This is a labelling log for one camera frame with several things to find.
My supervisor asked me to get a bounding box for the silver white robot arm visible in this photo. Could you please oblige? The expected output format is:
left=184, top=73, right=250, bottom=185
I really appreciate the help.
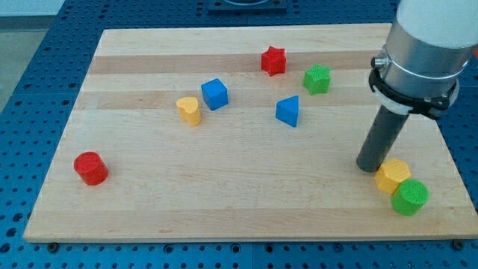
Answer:
left=369, top=0, right=477, bottom=120

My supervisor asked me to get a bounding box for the yellow hexagon block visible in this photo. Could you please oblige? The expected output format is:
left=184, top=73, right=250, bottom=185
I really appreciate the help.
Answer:
left=374, top=158, right=412, bottom=194

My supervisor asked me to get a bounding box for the light wooden board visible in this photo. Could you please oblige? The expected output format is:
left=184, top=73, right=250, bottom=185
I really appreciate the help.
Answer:
left=24, top=24, right=477, bottom=243

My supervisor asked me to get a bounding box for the blue cube block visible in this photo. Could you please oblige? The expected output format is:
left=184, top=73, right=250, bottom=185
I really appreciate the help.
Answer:
left=201, top=78, right=229, bottom=111

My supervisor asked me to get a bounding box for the blue triangle block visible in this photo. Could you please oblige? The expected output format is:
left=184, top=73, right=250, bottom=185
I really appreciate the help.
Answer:
left=275, top=96, right=299, bottom=127

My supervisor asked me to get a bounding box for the yellow heart block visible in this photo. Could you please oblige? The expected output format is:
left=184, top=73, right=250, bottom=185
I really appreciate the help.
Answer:
left=176, top=97, right=202, bottom=126

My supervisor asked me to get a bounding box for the red star block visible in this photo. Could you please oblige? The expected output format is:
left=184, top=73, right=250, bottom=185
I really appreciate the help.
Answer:
left=261, top=46, right=287, bottom=77

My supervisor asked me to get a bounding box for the green star block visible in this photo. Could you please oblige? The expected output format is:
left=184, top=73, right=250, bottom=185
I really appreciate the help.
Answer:
left=302, top=64, right=331, bottom=96

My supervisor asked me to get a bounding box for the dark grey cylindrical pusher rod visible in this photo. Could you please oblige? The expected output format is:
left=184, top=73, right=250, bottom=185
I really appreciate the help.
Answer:
left=356, top=105, right=409, bottom=173

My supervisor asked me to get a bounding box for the red cylinder block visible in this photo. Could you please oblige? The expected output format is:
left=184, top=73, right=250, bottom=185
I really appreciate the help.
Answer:
left=73, top=152, right=109, bottom=185

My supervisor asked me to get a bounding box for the green cylinder block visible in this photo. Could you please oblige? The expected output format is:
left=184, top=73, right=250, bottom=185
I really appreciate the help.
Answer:
left=391, top=179, right=429, bottom=216

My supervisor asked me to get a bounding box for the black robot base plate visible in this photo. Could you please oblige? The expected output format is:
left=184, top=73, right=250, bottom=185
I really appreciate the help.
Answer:
left=207, top=0, right=288, bottom=13

